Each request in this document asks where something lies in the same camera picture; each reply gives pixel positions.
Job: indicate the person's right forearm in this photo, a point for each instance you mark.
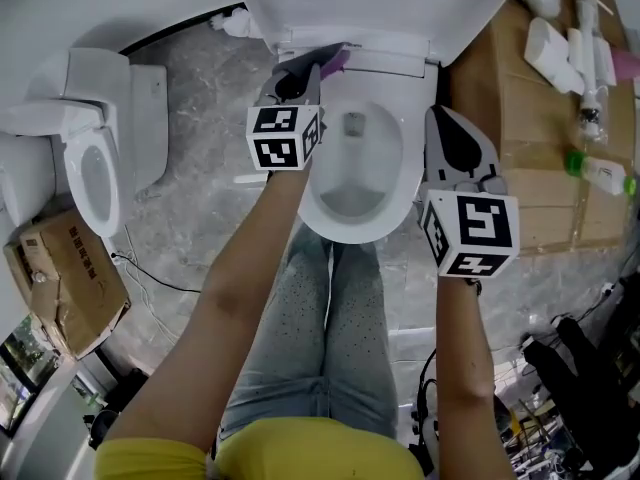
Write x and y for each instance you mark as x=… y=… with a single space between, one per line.
x=465 y=368

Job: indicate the person's left leg in jeans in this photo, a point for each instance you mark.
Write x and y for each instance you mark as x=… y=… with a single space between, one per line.
x=285 y=338

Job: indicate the large flat cardboard box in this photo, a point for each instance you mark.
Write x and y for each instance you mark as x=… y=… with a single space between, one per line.
x=540 y=168

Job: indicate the dark wristband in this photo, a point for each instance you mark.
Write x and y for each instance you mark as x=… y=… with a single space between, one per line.
x=476 y=287

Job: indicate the white curved fixture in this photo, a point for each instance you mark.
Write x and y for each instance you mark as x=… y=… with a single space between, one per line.
x=100 y=3

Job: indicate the person's leg in jeans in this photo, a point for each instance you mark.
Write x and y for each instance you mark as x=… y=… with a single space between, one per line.
x=285 y=338
x=357 y=338

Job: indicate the person's yellow shirt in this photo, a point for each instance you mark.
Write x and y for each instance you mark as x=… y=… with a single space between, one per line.
x=300 y=450

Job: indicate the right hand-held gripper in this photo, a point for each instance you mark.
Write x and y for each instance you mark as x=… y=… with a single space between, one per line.
x=480 y=228

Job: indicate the white bottle with green cap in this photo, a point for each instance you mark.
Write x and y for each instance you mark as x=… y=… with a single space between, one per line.
x=602 y=172

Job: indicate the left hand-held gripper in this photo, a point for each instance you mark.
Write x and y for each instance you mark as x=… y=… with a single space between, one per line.
x=282 y=138

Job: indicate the person's left forearm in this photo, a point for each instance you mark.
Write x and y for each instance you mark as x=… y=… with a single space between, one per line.
x=225 y=293

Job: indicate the person's right leg in jeans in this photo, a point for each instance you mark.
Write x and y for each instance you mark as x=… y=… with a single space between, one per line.
x=357 y=338

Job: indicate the white foam block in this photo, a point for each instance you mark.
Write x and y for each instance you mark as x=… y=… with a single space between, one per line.
x=552 y=55

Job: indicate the white display toilet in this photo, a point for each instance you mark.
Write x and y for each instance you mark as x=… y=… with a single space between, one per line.
x=95 y=133

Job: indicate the pink plastic object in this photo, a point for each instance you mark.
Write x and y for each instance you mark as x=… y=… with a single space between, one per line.
x=627 y=64

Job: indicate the small brown cardboard box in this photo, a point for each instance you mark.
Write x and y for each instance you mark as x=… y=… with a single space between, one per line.
x=75 y=278

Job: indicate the white plastic strip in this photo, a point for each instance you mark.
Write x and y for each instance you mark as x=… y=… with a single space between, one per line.
x=252 y=178

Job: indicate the white plastic pipe assembly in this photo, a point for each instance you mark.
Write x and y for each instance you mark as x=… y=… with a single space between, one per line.
x=590 y=58

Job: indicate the white toilet lid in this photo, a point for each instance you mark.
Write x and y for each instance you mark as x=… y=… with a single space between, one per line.
x=370 y=3

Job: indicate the purple cloth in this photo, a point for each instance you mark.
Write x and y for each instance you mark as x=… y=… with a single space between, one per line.
x=336 y=63

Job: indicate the white crumpled paper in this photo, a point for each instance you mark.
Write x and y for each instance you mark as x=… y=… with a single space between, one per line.
x=236 y=20

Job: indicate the black bag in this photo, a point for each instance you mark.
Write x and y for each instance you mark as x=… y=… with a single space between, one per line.
x=590 y=383

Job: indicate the white toilet bowl with seat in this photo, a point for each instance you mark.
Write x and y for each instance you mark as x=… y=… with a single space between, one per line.
x=350 y=218

